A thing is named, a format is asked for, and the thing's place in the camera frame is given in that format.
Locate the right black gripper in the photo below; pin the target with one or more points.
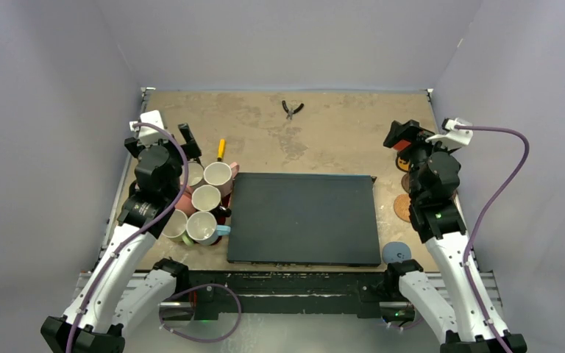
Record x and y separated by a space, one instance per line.
416 141

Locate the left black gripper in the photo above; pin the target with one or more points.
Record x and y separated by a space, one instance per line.
189 146

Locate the orange smiley coaster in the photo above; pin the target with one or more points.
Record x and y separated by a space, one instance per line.
402 165

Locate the dark brown wooden coaster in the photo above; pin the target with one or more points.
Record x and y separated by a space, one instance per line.
405 182

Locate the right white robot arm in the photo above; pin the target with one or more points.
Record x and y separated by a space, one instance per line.
467 321

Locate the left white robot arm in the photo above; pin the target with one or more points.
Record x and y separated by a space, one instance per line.
90 323

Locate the blue grey coaster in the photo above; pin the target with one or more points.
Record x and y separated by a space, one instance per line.
395 251

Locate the grey white mug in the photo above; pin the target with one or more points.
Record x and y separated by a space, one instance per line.
195 175

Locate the salmon pink mug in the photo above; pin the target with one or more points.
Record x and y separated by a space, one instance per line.
185 204

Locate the black pliers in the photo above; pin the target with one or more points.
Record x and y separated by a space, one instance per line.
291 111

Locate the dark rectangular board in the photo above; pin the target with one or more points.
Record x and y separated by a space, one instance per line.
304 219

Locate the yellow handled screwdriver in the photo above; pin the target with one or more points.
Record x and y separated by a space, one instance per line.
221 150

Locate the pink handled white mug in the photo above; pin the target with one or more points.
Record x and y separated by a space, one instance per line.
221 176

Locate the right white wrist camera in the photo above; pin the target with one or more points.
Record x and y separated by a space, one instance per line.
457 134

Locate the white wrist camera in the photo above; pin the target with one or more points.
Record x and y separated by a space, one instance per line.
149 128
457 134

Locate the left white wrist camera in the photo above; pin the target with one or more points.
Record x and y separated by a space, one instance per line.
149 128

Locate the black handled white mug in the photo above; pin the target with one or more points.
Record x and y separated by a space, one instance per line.
208 198

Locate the green handled white mug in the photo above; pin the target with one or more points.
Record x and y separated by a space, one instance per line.
176 228

